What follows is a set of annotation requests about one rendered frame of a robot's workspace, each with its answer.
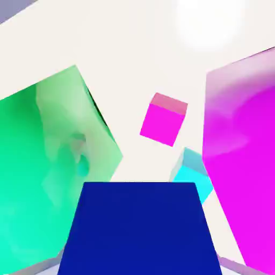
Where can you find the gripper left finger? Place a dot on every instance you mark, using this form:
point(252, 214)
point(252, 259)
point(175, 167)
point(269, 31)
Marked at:
point(45, 267)

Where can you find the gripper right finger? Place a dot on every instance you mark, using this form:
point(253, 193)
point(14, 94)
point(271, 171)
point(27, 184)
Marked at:
point(234, 268)

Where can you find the small dark blue cube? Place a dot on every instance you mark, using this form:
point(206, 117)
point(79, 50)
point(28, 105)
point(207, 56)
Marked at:
point(139, 229)

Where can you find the small cyan cube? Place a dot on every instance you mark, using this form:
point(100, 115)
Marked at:
point(193, 178)

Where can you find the small magenta cube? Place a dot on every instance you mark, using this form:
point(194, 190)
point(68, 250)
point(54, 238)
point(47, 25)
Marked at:
point(161, 124)

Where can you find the large green box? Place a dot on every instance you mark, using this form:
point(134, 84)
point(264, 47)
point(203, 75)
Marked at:
point(28, 171)

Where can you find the large magenta box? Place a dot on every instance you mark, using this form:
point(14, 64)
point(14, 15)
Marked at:
point(247, 171)

